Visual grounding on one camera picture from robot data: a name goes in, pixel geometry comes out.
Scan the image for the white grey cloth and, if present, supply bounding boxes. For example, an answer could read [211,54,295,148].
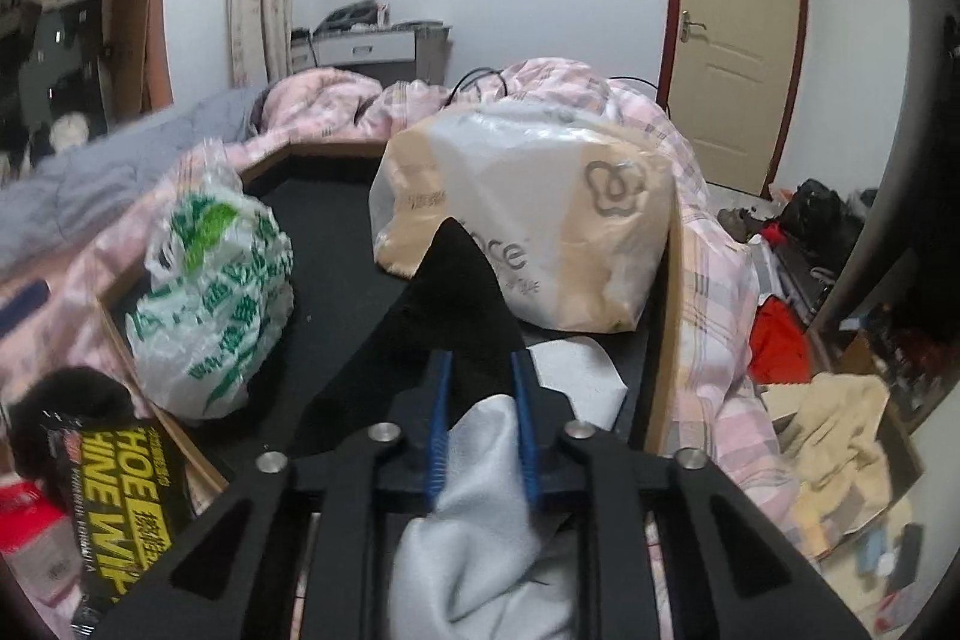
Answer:
[385,336,630,640]

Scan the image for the green white plastic bag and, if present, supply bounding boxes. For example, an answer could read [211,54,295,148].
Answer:
[125,142,295,424]

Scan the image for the black soft cloth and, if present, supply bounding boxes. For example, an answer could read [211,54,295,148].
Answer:
[288,218,524,458]

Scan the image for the Face tissue paper pack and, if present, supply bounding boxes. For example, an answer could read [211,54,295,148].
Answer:
[370,99,675,333]

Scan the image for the black yellow shoe wipes pack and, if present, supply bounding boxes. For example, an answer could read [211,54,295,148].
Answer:
[49,419,194,638]

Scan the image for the beige towel on floor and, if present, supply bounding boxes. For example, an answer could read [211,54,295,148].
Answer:
[763,372,893,560]

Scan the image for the red snack package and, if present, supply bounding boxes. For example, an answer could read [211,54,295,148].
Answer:
[0,474,82,606]

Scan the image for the red bag on floor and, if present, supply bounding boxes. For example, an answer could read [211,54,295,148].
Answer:
[748,296,812,385]

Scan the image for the pink plaid quilt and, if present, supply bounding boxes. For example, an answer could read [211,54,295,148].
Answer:
[0,56,812,640]

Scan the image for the black bag on floor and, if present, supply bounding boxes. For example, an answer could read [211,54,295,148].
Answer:
[779,179,864,273]

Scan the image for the shallow cardboard tray black liner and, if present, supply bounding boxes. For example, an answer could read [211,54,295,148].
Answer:
[156,143,683,502]

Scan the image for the grey blanket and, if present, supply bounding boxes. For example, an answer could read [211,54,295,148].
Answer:
[2,88,263,280]

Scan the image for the grey white desk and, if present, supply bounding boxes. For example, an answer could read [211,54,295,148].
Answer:
[290,23,451,86]

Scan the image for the black printer on desk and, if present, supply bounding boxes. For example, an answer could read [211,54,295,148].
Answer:
[313,0,389,35]

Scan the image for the black cable on quilt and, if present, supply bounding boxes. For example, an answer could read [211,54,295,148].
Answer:
[440,66,666,114]

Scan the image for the beige door red frame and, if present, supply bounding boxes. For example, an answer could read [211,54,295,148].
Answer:
[659,0,809,197]

